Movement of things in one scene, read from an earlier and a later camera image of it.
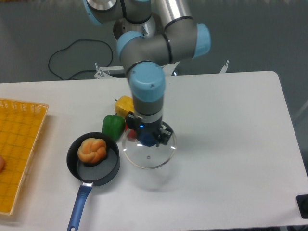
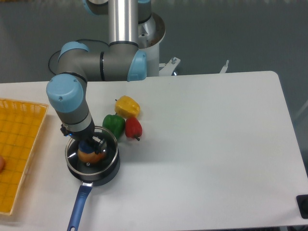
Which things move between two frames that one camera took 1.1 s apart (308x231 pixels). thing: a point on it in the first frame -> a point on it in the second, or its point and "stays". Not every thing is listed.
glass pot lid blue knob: (147, 138) -> (82, 157)
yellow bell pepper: (123, 105) stays
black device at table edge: (302, 200) stays
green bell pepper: (113, 125) stays
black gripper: (166, 131) -> (86, 134)
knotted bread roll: (92, 150) stays
